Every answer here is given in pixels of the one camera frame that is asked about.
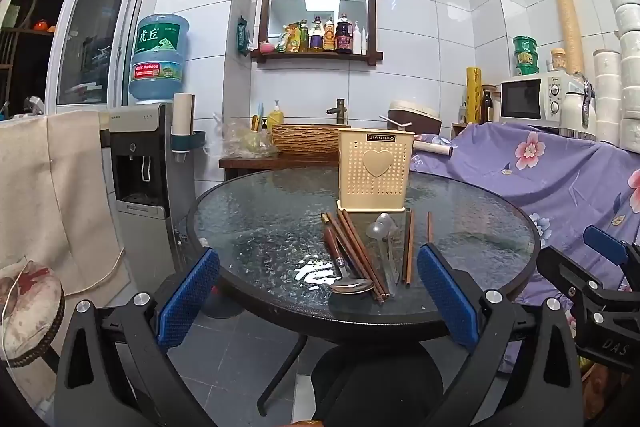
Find wooden framed mirror shelf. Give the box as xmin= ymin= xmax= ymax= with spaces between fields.
xmin=250 ymin=0 xmax=385 ymax=66

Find clear plastic spoon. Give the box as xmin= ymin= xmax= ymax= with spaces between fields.
xmin=375 ymin=212 xmax=401 ymax=285
xmin=366 ymin=221 xmax=396 ymax=298

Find beige perforated utensil holder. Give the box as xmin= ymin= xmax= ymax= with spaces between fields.
xmin=336 ymin=127 xmax=416 ymax=212

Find brown white rice cooker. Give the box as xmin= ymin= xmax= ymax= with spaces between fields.
xmin=379 ymin=100 xmax=443 ymax=138

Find white lint roller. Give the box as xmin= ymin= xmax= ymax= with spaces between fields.
xmin=412 ymin=142 xmax=453 ymax=158

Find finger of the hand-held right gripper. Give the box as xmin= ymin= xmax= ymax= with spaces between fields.
xmin=582 ymin=224 xmax=640 ymax=272
xmin=536 ymin=245 xmax=630 ymax=309

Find wooden counter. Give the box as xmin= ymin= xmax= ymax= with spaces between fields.
xmin=219 ymin=154 xmax=341 ymax=180

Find beige cloth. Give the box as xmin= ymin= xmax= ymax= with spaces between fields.
xmin=0 ymin=111 xmax=131 ymax=298

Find woven wash basin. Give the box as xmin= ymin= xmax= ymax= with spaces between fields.
xmin=270 ymin=123 xmax=346 ymax=156

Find round glass table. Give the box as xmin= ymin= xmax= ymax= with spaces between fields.
xmin=185 ymin=164 xmax=543 ymax=418

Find clear plastic bag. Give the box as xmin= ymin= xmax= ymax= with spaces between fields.
xmin=204 ymin=112 xmax=278 ymax=159

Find metal spoon wooden handle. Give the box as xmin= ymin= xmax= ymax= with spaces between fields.
xmin=324 ymin=227 xmax=375 ymax=295

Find green hanging packet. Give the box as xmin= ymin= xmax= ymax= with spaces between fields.
xmin=236 ymin=16 xmax=251 ymax=56

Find large dark sauce bottle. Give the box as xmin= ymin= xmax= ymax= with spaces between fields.
xmin=335 ymin=13 xmax=354 ymax=54

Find white kettle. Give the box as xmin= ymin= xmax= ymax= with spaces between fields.
xmin=559 ymin=77 xmax=598 ymax=140

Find white cable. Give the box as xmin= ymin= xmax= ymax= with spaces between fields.
xmin=65 ymin=247 xmax=126 ymax=295

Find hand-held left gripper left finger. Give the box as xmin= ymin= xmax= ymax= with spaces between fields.
xmin=54 ymin=246 xmax=221 ymax=427

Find sliding window frame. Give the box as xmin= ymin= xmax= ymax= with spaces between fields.
xmin=45 ymin=0 xmax=151 ymax=108

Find blue water jug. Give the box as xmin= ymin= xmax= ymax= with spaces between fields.
xmin=128 ymin=13 xmax=191 ymax=104

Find stack of white paper bowls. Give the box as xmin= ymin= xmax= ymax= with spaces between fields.
xmin=587 ymin=0 xmax=640 ymax=152

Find person's black pants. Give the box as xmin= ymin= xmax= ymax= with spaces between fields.
xmin=310 ymin=342 xmax=443 ymax=427

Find yellow soap bottle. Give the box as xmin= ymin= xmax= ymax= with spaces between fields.
xmin=266 ymin=100 xmax=285 ymax=132

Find grey water dispenser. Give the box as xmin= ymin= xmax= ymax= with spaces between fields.
xmin=109 ymin=103 xmax=183 ymax=275

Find tall stack of paper cups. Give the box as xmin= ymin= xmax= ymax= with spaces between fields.
xmin=551 ymin=0 xmax=586 ymax=78

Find paper cup dispenser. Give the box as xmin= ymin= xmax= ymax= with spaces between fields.
xmin=170 ymin=93 xmax=207 ymax=155

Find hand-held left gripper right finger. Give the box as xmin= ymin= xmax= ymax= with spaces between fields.
xmin=416 ymin=243 xmax=586 ymax=427

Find white microwave oven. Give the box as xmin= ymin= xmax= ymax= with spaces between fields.
xmin=500 ymin=74 xmax=583 ymax=125

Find brass faucet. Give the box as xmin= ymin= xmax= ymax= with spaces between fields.
xmin=326 ymin=98 xmax=347 ymax=125

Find purple floral cloth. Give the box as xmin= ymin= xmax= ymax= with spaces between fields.
xmin=407 ymin=122 xmax=640 ymax=378

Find yellow roll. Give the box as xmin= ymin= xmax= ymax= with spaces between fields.
xmin=466 ymin=67 xmax=483 ymax=124

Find round cushioned stool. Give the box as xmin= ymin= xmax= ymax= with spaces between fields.
xmin=0 ymin=259 xmax=66 ymax=368

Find yellow snack packet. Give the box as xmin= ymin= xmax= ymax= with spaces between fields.
xmin=277 ymin=24 xmax=300 ymax=54

